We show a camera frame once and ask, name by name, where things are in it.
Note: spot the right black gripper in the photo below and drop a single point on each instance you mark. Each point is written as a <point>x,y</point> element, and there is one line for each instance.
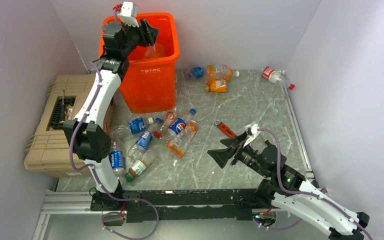
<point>221,155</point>

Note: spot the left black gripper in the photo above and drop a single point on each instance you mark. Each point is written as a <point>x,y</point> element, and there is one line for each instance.
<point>151,32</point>

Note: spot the wide orange label bottle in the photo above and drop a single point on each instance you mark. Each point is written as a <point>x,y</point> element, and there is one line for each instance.
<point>155,51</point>

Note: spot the blue label bottle white cap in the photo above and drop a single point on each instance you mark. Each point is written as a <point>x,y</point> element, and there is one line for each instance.
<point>130,128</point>

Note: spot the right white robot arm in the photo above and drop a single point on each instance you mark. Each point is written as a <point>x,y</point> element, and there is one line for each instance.
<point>285,188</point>

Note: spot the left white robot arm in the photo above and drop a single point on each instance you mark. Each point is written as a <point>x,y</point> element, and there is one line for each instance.
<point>89,144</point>

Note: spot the orange plastic bin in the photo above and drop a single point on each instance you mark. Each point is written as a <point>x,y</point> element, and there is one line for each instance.
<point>149,83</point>

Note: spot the orange tea bottle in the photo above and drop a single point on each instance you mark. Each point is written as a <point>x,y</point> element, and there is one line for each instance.
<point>179,144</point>

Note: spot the pepsi bottle centre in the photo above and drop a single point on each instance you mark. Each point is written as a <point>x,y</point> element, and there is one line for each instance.
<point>181,122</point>

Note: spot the blue crushed bottle far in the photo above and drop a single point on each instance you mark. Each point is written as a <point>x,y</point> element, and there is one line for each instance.
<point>195,73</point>

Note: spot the small orange bottle far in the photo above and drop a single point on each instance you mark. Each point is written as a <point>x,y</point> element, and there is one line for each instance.
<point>217,86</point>

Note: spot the red cap clear bottle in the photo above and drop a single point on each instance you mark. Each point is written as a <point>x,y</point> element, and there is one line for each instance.
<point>168,119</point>

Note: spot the large orange juice bottle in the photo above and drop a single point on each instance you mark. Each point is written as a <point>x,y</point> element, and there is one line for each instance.
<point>217,72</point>

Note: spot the brown tea bottle green cap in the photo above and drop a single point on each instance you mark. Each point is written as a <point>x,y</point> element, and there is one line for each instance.
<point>141,164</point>

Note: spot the blue label water bottle middle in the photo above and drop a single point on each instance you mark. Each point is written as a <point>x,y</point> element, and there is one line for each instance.
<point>143,142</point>

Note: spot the blue label water bottle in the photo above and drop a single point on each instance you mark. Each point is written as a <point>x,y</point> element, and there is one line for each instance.
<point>143,142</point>
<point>117,162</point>

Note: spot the red label bottle far corner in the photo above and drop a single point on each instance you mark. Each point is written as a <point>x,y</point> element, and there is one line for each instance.
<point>276,77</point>

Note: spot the blue label water bottle left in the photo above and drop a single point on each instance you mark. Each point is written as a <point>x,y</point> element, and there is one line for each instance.
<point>117,162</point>

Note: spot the tan tool case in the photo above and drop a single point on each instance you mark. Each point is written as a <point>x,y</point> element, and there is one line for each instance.
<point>47,150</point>

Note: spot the adjustable wrench red handle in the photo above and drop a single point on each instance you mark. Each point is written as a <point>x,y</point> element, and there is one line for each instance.
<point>224,128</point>

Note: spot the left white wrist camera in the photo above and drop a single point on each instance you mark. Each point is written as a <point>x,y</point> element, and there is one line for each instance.
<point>126,13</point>

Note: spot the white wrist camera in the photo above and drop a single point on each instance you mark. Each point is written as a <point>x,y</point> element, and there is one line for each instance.
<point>126,13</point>
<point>252,131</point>

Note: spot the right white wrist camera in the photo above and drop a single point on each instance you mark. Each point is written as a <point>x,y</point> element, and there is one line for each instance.
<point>252,131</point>

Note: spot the black base frame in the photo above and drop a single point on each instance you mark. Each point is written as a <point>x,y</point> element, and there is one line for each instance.
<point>148,205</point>

